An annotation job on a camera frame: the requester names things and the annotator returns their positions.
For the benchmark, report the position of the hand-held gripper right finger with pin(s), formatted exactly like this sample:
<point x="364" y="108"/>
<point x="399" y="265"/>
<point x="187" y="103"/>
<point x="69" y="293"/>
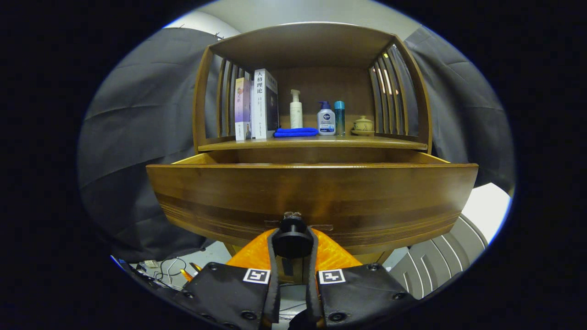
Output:
<point x="312" y="279"/>

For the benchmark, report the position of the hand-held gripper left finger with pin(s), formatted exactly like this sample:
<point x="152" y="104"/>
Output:
<point x="274" y="275"/>

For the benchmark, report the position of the wooden countertop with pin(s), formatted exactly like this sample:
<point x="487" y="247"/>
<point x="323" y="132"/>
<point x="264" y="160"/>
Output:
<point x="321" y="143"/>

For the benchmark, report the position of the grey slatted object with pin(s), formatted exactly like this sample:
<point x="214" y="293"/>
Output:
<point x="431" y="266"/>

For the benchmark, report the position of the blue folded cloth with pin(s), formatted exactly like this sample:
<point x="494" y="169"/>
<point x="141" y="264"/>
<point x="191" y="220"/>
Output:
<point x="296" y="132"/>

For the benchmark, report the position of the white bottle with blue cap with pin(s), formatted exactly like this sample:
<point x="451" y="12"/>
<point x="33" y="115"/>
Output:
<point x="326" y="123"/>

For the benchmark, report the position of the white pump bottle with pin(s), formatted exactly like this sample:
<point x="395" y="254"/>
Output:
<point x="296" y="114"/>

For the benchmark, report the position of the beige lidded teacup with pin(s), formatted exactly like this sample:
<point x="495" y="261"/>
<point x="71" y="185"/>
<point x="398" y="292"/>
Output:
<point x="363" y="125"/>

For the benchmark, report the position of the teal slim bottle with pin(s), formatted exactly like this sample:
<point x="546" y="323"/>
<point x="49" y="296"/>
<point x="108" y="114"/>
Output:
<point x="340" y="119"/>

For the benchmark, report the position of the purple book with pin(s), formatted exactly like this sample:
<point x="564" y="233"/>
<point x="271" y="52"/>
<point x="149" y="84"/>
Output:
<point x="243" y="110"/>

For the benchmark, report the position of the white book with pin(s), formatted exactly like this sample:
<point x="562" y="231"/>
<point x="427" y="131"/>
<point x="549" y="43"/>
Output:
<point x="261" y="105"/>

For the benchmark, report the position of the white flat board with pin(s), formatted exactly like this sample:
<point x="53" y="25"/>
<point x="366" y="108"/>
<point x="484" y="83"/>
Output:
<point x="486" y="206"/>

